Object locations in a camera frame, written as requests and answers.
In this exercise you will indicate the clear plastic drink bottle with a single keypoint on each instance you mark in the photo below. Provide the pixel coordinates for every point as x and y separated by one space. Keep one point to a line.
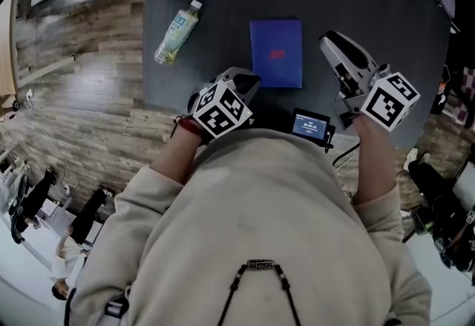
177 33

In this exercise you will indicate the person's right forearm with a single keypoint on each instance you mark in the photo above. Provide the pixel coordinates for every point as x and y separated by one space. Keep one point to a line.
373 161

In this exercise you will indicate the dark tablet screen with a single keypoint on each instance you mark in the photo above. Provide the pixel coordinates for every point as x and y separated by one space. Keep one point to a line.
446 0

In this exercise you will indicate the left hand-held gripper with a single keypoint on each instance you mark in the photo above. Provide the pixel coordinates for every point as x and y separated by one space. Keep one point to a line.
222 109

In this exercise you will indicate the checkered cloth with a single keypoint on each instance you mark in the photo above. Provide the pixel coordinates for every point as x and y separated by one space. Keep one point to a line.
467 94

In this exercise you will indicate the blue notebook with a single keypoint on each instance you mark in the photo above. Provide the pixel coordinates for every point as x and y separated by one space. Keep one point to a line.
276 38

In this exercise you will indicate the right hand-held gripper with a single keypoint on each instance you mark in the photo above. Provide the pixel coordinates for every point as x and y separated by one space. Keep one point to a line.
389 100

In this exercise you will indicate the person's left forearm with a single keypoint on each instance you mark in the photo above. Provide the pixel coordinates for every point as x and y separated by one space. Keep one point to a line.
178 157

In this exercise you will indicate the person's beige sweatshirt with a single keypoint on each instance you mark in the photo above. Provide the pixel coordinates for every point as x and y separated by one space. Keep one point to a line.
256 217

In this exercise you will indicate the small black screen device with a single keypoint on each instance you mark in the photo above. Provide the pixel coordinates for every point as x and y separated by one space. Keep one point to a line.
310 124

